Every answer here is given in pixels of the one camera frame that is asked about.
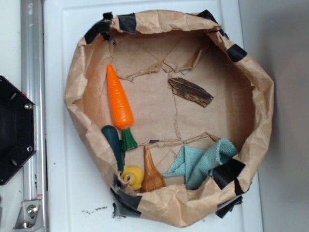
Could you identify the metal corner bracket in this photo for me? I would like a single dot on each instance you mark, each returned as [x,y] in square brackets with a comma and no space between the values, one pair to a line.
[30,218]

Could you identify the brown wooden spoon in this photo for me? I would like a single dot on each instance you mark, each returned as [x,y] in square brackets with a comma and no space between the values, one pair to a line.
[153,179]

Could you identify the white plastic tray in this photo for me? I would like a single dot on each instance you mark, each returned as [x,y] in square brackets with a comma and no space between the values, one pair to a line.
[79,199]

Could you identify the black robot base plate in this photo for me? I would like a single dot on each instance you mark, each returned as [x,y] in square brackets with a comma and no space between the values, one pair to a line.
[17,130]

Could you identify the orange toy carrot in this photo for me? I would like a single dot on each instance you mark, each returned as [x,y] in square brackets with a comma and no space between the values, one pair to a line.
[122,115]

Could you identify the brown paper bag bin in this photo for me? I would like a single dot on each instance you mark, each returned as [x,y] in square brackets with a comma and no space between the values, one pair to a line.
[146,49]

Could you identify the teal cloth towel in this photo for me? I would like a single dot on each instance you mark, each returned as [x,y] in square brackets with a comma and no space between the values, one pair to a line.
[195,164]

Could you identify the aluminium frame rail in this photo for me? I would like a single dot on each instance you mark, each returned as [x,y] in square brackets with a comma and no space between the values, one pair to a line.
[32,79]

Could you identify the dark brown wood chip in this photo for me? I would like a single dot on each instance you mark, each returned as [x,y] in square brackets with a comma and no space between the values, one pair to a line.
[190,91]

